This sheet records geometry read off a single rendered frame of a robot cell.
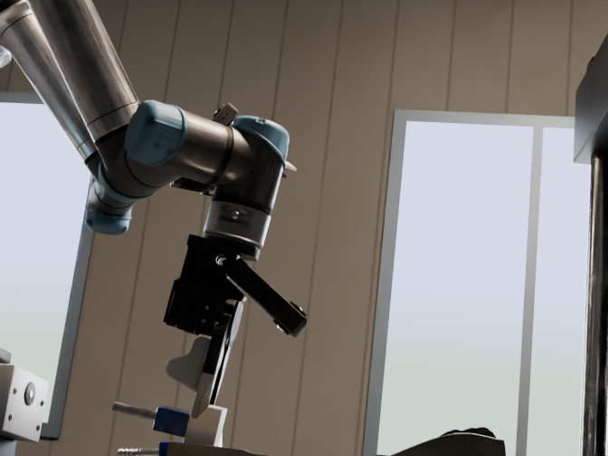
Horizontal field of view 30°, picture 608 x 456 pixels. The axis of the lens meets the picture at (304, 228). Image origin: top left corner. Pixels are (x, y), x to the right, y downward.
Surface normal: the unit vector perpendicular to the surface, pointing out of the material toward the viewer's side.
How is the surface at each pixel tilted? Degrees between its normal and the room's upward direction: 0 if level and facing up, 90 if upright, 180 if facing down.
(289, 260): 90
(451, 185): 90
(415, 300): 90
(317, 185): 90
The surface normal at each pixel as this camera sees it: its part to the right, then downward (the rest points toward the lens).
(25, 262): -0.14, -0.30
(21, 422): 0.98, 0.06
